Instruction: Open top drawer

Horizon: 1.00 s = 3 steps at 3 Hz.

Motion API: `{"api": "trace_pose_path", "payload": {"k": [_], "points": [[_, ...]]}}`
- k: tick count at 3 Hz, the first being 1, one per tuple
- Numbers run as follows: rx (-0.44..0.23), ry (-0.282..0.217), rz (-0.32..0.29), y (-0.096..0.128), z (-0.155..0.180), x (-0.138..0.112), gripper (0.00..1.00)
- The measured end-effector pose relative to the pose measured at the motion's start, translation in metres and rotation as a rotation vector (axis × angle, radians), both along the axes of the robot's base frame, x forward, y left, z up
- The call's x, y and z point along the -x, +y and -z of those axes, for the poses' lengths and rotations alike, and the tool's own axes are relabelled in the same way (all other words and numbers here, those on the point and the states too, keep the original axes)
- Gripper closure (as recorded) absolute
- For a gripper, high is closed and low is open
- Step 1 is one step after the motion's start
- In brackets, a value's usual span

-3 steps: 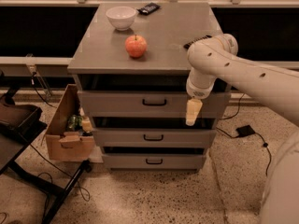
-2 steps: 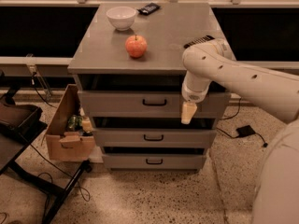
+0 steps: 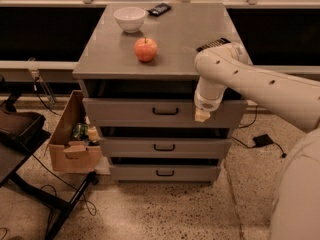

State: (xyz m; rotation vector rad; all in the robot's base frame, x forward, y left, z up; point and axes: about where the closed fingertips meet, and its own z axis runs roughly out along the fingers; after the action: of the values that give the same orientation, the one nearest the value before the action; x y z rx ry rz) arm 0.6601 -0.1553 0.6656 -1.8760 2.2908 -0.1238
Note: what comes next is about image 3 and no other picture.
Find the white ceramic bowl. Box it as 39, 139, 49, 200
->
113, 7, 146, 33

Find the black power adapter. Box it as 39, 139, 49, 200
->
253, 134, 273, 148

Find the grey drawer cabinet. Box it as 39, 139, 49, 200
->
73, 3, 246, 168

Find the black snack packet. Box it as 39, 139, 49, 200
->
147, 3, 171, 17

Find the yellow bottle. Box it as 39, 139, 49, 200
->
87, 126, 99, 142

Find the grey middle drawer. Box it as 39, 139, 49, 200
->
99, 138, 231, 159

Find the grey drawer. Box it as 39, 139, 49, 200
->
110, 165, 221, 182
83, 98, 247, 128
99, 138, 231, 159

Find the grey bottom drawer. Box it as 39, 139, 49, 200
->
110, 165, 221, 182

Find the red apple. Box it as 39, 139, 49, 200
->
134, 37, 158, 62

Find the brown cardboard box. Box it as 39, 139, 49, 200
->
48, 90, 102, 173

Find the black floor cable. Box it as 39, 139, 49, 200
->
231, 105, 288, 159

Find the grey top drawer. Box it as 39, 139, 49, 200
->
83, 98, 247, 128

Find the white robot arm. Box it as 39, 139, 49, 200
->
194, 43, 320, 240

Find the green can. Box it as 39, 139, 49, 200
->
72, 123, 88, 141

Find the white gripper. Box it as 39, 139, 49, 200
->
194, 92, 222, 123

